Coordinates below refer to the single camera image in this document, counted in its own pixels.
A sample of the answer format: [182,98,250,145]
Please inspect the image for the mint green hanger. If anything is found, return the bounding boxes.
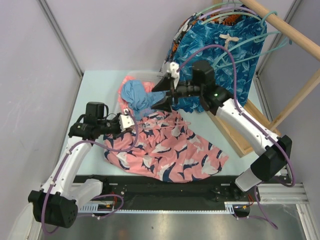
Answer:
[195,1,256,20]

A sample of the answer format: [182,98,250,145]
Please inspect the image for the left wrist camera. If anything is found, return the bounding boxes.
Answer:
[119,108,136,131]

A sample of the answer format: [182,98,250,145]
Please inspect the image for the white plastic laundry basket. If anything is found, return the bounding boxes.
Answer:
[114,70,164,113]

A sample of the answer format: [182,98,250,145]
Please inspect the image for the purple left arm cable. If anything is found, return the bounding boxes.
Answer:
[41,109,140,235]

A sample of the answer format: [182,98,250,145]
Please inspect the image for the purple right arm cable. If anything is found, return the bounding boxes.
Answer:
[177,44,297,230]

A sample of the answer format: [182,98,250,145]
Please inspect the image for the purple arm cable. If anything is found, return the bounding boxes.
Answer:
[41,109,140,235]
[177,44,297,230]

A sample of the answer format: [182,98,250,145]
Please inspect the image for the wooden rack base frame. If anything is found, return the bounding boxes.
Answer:
[206,99,282,159]

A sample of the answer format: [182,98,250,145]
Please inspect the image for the wooden hanging rod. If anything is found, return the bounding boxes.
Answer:
[241,0,320,61]

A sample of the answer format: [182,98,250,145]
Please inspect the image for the light blue garment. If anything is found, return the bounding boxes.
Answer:
[121,80,166,121]

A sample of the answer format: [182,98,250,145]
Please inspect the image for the aluminium corner post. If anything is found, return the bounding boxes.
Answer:
[36,0,84,79]

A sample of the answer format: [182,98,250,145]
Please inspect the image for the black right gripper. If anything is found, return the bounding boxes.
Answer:
[151,75,203,113]

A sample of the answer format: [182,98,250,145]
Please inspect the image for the white cable duct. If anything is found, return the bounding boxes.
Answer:
[76,201,237,215]

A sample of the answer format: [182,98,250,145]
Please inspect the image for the pink wire hanger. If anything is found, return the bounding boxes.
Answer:
[140,120,191,130]

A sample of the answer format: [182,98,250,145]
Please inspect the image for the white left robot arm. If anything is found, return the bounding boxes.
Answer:
[28,102,138,234]

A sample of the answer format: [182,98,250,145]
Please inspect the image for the pink shark print shorts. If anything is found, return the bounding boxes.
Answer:
[103,111,229,183]

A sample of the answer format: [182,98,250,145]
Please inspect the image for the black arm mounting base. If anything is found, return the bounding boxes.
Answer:
[72,174,293,218]

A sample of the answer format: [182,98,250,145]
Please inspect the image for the purple hanger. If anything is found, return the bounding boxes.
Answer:
[198,6,261,23]

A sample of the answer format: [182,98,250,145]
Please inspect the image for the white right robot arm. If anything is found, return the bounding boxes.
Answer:
[152,60,292,201]

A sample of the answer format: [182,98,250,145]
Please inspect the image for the blue shark print shorts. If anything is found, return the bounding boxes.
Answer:
[164,15,264,106]

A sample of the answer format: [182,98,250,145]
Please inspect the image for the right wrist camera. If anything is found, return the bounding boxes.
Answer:
[162,61,180,79]

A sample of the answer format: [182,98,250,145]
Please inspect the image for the teal hanger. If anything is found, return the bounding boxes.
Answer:
[212,11,293,69]

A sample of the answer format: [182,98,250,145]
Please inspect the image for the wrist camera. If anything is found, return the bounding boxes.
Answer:
[119,108,136,131]
[162,61,180,79]

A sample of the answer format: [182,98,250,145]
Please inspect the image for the white drawstring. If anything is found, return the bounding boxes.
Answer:
[219,33,240,49]

